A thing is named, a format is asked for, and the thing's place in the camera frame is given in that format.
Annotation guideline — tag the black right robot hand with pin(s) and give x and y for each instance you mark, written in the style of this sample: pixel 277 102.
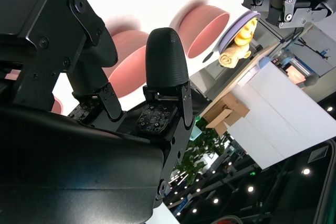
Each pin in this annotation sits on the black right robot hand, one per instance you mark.
pixel 65 161

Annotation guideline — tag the yellow toy figure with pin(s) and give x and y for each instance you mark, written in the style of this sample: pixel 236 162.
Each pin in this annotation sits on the yellow toy figure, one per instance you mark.
pixel 244 36

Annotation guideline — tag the purple plate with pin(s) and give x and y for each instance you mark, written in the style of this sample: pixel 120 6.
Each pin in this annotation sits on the purple plate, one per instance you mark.
pixel 236 28

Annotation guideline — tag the rolled beige towel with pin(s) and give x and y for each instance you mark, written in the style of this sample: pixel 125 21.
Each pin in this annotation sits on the rolled beige towel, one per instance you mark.
pixel 228 60

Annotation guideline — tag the black round table grommet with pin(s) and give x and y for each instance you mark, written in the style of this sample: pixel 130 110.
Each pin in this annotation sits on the black round table grommet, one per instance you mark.
pixel 208 57

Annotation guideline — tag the white partition panel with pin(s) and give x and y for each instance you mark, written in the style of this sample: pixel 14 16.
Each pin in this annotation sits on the white partition panel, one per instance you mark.
pixel 275 119

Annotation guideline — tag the brown cardboard box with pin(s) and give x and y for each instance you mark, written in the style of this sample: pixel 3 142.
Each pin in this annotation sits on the brown cardboard box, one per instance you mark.
pixel 231 108

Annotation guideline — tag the green leafy plant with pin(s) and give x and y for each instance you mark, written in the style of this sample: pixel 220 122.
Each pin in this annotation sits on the green leafy plant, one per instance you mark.
pixel 194 161

